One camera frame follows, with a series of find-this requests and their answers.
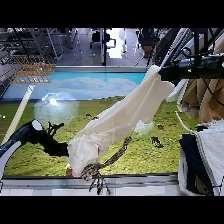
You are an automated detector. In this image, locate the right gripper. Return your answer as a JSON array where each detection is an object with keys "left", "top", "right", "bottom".
[{"left": 158, "top": 63, "right": 183, "bottom": 83}]

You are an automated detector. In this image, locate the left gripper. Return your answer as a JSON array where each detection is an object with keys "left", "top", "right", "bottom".
[{"left": 48, "top": 138, "right": 70, "bottom": 158}]

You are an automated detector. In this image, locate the cream garment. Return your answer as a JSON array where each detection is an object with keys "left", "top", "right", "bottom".
[{"left": 67, "top": 64, "right": 176, "bottom": 178}]

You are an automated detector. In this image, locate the row of hung clothes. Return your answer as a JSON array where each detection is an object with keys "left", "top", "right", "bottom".
[{"left": 159, "top": 28, "right": 224, "bottom": 103}]

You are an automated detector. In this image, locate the tan hung garment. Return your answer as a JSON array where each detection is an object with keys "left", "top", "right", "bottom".
[{"left": 176, "top": 39, "right": 224, "bottom": 123}]

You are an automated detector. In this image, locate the black and white patterned belt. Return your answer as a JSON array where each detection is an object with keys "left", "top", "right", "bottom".
[{"left": 80, "top": 135, "right": 133, "bottom": 196}]

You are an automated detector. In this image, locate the dark blue garment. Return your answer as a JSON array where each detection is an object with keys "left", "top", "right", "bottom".
[{"left": 178, "top": 133, "right": 216, "bottom": 197}]

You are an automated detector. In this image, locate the silver frame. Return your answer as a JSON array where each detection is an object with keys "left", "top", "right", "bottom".
[{"left": 0, "top": 173, "right": 183, "bottom": 197}]

